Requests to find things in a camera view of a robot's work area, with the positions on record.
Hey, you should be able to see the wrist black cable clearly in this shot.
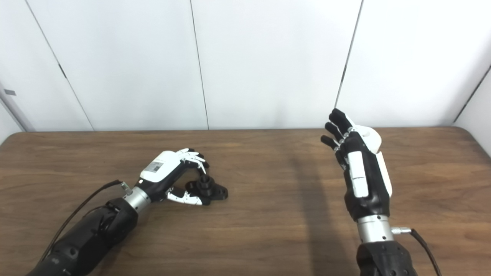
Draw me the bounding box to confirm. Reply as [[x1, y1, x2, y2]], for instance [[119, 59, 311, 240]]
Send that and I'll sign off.
[[390, 227, 442, 276], [38, 180, 133, 265]]

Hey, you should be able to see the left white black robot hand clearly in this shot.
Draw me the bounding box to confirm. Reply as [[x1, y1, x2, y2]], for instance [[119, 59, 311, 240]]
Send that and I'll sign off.
[[135, 148, 211, 206]]

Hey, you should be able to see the black flanged holder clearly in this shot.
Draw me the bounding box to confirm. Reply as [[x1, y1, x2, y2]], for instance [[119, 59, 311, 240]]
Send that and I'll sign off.
[[185, 174, 229, 202]]

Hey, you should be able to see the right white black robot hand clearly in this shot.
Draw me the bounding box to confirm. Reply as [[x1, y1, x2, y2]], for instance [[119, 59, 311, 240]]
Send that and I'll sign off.
[[321, 108, 393, 223]]

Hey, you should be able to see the grey wall corner strip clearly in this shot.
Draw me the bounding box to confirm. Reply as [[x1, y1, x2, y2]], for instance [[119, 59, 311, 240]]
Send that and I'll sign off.
[[0, 80, 36, 132]]

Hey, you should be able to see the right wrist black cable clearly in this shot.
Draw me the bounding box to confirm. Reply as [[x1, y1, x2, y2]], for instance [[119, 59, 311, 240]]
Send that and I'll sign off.
[[390, 227, 442, 276]]

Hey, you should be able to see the round white cylinder piece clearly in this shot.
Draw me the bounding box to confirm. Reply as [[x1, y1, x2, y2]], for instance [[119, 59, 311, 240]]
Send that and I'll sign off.
[[354, 125, 382, 154]]

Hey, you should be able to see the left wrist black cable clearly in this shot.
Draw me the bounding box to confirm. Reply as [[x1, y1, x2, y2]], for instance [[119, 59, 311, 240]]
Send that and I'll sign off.
[[38, 180, 133, 265]]

